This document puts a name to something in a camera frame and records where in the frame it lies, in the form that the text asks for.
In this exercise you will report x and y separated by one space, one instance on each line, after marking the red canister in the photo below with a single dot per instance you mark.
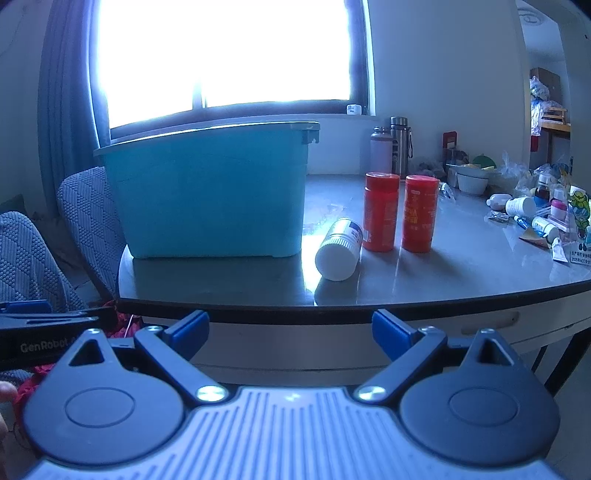
381 212
419 217

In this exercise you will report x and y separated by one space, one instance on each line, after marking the blue plastic storage bin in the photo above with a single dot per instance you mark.
207 194

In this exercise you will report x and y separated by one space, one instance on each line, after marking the person's left hand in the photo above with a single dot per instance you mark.
5 394

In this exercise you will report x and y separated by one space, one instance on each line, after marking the pink water bottle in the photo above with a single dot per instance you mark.
381 154

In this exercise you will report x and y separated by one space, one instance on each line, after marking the small white bottle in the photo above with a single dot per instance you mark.
498 201

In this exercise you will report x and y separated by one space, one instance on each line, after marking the steel thermos flask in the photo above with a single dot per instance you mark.
400 147

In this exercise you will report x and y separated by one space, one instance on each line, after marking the wooden shelf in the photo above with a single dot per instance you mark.
556 124

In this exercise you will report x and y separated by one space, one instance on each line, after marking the clear wrapped packet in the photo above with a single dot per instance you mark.
447 191

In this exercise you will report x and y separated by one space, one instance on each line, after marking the blue and white bottle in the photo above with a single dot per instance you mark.
545 228

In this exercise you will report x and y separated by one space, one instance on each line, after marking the white bowl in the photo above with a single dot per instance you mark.
471 184

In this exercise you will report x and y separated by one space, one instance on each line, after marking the pink and white jar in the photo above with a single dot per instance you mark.
558 207

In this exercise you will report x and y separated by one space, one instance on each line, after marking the green round lid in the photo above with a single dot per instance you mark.
484 161

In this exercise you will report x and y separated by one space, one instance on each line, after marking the white pill bottle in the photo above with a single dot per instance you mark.
521 206

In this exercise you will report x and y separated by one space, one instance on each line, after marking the clear plastic bag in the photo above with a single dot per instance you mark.
512 173

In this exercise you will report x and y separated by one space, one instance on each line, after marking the white ointment tube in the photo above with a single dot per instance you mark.
558 251

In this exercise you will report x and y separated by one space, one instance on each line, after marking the blister pack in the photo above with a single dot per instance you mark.
497 217

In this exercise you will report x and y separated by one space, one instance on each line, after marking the red card stand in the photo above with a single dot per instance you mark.
449 141

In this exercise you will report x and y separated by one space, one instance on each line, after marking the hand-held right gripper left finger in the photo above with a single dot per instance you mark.
189 330

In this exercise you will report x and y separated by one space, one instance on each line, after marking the small white device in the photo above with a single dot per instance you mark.
354 110

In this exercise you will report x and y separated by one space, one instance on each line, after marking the cartoon stand sign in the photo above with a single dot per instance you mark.
579 217

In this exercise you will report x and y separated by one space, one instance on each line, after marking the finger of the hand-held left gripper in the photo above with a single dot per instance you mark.
27 307

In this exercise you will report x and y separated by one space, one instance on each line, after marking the brown glass bottle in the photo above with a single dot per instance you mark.
543 191

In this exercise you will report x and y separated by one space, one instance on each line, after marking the window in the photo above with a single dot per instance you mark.
231 55

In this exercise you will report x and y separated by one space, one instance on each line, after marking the blue curtain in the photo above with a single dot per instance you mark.
69 92

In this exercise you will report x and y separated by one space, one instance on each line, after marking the dark plastic bag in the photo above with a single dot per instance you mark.
427 168

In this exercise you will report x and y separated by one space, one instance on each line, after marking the white medicine bottle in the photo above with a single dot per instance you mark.
337 258

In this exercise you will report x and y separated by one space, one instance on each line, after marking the blue ointment tube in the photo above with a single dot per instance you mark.
521 221

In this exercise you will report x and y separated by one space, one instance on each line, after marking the brown paper scrap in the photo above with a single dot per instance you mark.
531 239

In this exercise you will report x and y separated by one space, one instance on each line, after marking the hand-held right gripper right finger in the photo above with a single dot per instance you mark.
388 333

